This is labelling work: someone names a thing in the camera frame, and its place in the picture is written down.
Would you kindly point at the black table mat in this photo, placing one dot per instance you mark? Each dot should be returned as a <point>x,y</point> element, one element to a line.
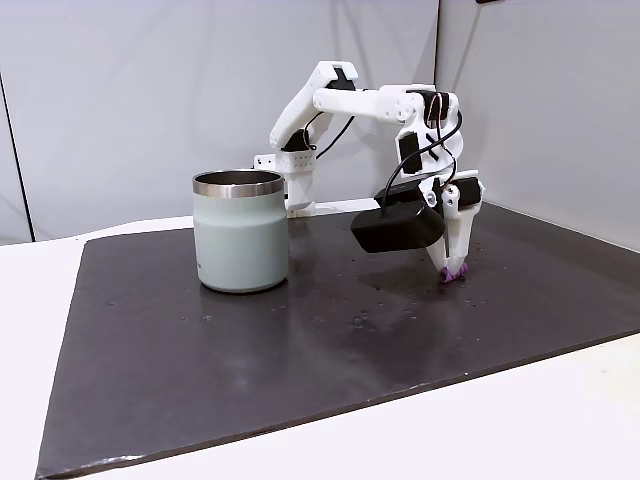
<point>250,360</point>

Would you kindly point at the black oval camera box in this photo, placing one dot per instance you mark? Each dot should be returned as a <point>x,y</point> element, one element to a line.
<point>395,230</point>

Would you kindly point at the pale green steel-rimmed cup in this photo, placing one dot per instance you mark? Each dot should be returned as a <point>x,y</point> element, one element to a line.
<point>240,235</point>

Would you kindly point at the purple ribbed pen grip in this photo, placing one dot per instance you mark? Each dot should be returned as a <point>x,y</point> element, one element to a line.
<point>452,274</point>

